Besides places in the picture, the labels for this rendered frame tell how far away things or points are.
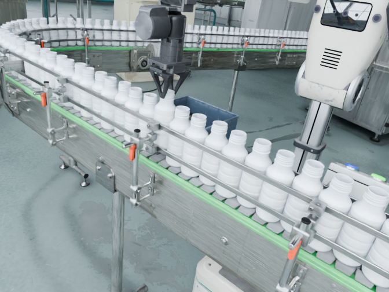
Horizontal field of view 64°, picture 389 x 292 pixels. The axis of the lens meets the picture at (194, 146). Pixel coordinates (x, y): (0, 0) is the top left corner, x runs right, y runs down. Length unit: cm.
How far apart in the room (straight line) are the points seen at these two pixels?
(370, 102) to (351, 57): 325
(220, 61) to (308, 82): 163
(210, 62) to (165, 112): 193
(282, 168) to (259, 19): 615
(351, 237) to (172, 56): 55
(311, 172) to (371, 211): 12
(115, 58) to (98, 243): 124
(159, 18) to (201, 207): 46
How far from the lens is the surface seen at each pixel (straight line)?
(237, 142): 71
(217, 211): 78
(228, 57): 284
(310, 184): 67
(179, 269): 193
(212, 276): 160
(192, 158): 80
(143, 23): 74
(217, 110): 150
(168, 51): 79
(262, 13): 678
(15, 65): 149
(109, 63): 234
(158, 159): 90
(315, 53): 122
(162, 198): 90
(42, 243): 212
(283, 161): 67
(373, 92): 440
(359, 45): 118
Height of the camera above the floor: 145
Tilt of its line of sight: 27 degrees down
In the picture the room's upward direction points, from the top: 8 degrees clockwise
